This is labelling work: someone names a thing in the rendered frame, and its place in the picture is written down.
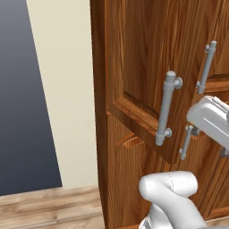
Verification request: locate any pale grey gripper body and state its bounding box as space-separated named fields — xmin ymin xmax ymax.
xmin=186 ymin=95 xmax=229 ymax=150

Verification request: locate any small wooden cabinet door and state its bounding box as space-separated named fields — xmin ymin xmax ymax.
xmin=191 ymin=133 xmax=229 ymax=221
xmin=106 ymin=111 xmax=209 ymax=229

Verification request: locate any large wooden cabinet door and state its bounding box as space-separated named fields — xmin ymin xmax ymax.
xmin=105 ymin=0 xmax=224 ymax=165
xmin=191 ymin=0 xmax=229 ymax=104

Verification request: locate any brown wooden cabinet carcass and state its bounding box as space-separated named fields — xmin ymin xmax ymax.
xmin=89 ymin=0 xmax=229 ymax=229

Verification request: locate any short grey bar handle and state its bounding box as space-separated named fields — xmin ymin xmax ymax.
xmin=178 ymin=124 xmax=200 ymax=161

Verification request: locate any long grey bar handle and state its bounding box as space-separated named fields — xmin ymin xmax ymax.
xmin=155 ymin=70 xmax=183 ymax=147
xmin=195 ymin=40 xmax=218 ymax=95

